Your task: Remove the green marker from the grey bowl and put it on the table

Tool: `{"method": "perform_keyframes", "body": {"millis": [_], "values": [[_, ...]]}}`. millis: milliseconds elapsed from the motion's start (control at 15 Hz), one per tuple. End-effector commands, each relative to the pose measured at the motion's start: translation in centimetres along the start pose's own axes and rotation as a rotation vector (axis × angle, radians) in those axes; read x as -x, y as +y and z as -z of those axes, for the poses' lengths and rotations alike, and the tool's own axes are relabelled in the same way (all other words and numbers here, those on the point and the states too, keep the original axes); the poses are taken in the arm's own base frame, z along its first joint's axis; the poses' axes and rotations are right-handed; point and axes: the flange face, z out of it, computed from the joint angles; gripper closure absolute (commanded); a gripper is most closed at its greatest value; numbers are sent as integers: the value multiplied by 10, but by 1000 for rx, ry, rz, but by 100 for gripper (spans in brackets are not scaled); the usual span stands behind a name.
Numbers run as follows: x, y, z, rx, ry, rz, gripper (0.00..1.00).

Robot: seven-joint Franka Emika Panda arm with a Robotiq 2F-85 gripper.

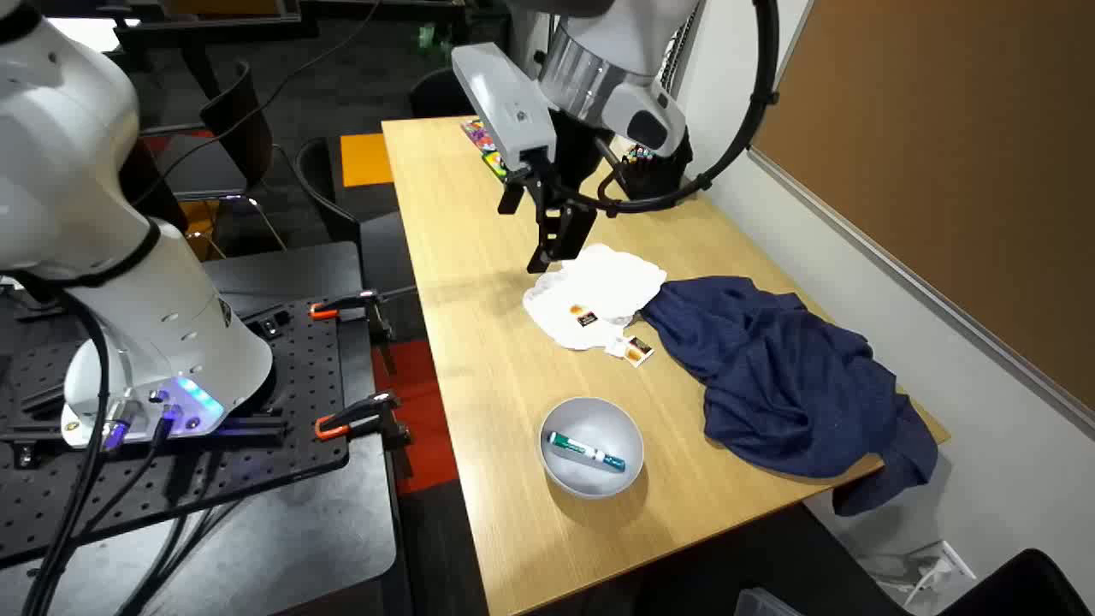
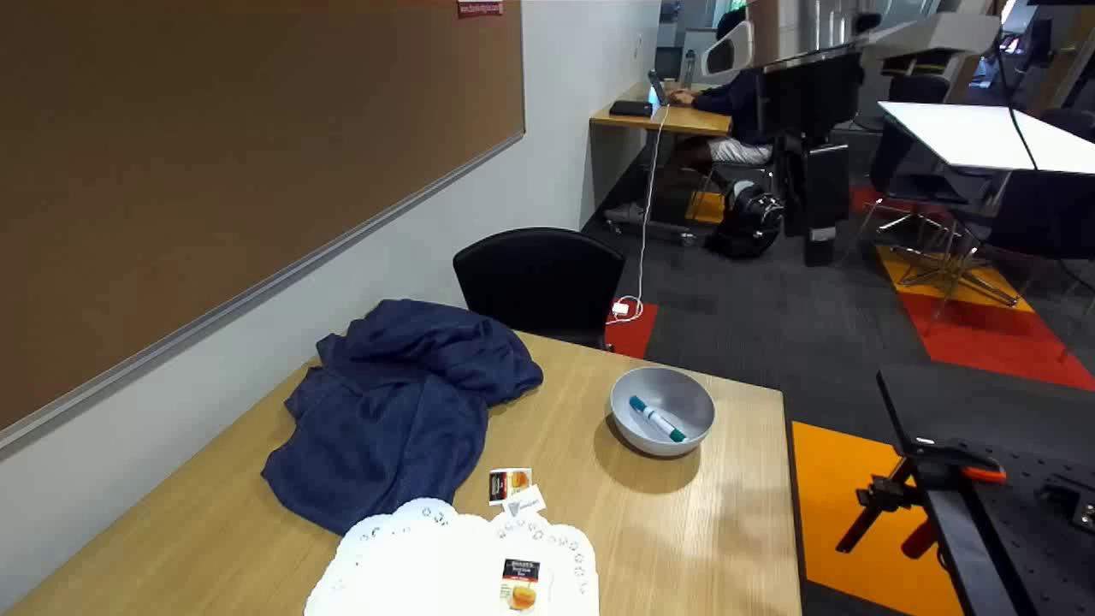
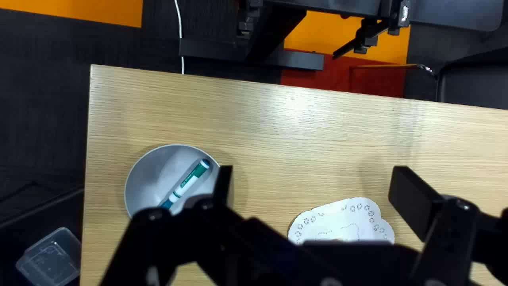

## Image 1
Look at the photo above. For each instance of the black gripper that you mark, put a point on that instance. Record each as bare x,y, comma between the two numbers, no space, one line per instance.
574,155

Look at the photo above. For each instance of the black bag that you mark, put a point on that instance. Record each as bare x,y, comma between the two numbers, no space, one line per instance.
1022,587

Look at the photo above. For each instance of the brown cork board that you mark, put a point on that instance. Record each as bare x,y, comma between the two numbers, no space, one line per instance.
945,171

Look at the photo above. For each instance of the grey robot cart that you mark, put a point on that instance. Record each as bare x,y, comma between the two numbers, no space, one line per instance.
285,547

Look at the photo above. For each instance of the navy blue cloth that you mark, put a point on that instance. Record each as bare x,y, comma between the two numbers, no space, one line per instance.
787,378

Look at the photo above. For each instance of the orange black clamp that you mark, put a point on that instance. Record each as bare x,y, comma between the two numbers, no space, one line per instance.
347,420
345,307

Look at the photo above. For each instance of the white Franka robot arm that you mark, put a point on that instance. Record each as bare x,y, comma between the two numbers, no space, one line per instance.
125,309

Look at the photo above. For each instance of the orange box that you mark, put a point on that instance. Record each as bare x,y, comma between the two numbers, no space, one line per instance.
363,159

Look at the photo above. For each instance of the black office chair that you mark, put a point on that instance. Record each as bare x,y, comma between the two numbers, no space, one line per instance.
242,121

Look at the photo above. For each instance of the grey bowl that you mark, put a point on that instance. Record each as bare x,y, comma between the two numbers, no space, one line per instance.
592,479

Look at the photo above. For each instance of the clear plastic bag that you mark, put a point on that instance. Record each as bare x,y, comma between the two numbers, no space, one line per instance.
910,570

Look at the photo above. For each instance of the white cloth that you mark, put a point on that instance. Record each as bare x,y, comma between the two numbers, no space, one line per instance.
592,285

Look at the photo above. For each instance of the white grey wrist camera box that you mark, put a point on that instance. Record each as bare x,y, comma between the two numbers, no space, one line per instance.
502,102

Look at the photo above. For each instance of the colourful flat packet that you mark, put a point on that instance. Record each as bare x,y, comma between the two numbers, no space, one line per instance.
484,140

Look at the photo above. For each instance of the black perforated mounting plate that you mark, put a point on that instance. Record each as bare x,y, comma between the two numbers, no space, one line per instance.
252,433

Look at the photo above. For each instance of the green marker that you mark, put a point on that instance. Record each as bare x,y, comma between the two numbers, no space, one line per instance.
587,454

